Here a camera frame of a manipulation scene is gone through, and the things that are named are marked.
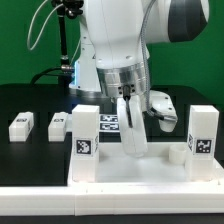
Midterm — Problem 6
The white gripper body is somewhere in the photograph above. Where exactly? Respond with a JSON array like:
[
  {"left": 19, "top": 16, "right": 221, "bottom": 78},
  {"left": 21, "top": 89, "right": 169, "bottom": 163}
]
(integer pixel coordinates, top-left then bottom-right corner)
[{"left": 117, "top": 95, "right": 148, "bottom": 157}]

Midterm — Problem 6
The white desk tabletop tray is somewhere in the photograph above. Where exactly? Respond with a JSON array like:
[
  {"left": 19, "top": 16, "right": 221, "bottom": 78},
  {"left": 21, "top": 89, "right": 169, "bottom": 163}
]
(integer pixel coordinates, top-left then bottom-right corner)
[{"left": 67, "top": 141, "right": 224, "bottom": 187}]

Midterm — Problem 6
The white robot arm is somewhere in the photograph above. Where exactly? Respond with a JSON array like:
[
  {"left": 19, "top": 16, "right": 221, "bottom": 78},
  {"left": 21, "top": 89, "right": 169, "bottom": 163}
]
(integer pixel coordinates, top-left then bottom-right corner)
[{"left": 70, "top": 0, "right": 209, "bottom": 156}]

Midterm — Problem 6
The fiducial marker sheet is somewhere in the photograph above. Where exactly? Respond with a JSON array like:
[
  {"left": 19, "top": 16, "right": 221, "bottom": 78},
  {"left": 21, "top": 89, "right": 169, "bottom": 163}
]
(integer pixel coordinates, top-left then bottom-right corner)
[{"left": 65, "top": 113, "right": 122, "bottom": 134}]

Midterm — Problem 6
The white L-shaped fence bar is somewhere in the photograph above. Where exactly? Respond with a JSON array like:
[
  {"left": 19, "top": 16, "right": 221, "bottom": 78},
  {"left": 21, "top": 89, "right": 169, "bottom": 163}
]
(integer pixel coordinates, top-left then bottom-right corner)
[{"left": 0, "top": 184, "right": 224, "bottom": 216}]

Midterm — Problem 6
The grey braided wrist cable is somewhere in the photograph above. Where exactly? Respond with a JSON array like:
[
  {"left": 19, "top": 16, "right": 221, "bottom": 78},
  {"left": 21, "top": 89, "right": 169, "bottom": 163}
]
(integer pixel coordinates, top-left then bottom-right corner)
[{"left": 123, "top": 0, "right": 178, "bottom": 129}]

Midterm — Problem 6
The black cable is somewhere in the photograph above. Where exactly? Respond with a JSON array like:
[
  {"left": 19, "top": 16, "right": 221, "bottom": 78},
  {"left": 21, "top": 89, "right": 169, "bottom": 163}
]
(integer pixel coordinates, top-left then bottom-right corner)
[{"left": 29, "top": 66, "right": 75, "bottom": 85}]

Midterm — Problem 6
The black camera stand pole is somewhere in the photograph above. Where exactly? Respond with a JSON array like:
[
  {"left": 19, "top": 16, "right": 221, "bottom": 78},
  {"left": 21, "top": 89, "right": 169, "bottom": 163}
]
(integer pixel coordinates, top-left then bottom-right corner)
[{"left": 51, "top": 0, "right": 84, "bottom": 86}]

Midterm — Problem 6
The white cable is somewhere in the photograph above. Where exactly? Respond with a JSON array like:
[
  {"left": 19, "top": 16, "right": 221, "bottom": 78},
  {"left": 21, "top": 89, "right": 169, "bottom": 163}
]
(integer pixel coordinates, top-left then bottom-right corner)
[{"left": 26, "top": 0, "right": 64, "bottom": 52}]

